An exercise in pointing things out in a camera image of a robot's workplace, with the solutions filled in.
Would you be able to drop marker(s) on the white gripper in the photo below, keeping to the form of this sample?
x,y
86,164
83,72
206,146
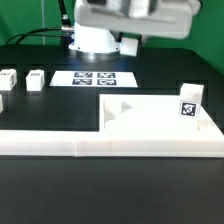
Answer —
x,y
158,18

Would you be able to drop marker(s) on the white square table top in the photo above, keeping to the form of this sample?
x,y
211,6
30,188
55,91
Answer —
x,y
149,125

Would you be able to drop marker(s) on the white sheet with tags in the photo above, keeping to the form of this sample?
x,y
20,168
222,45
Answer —
x,y
93,79

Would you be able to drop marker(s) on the white L-shaped obstacle fence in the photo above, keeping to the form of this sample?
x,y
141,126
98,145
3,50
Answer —
x,y
53,143

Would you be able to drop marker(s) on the white part at left edge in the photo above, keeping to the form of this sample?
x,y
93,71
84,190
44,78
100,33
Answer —
x,y
1,104

